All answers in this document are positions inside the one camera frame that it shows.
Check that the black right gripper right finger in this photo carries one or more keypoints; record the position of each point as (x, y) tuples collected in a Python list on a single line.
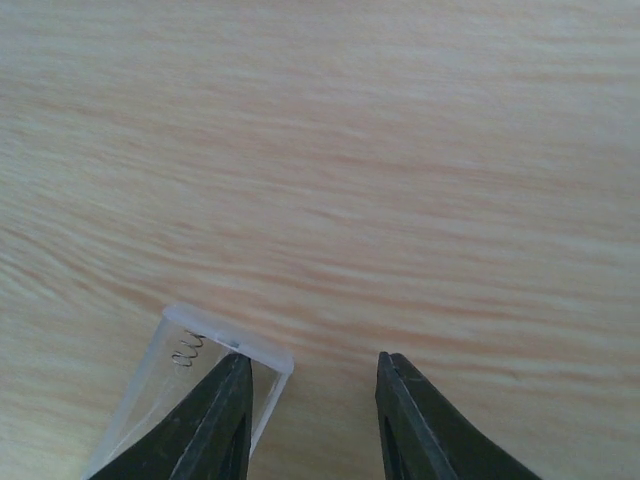
[(423, 436)]

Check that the clear led string lights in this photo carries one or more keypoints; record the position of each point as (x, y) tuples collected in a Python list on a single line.
[(187, 344)]

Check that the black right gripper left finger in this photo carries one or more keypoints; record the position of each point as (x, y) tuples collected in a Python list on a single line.
[(205, 436)]

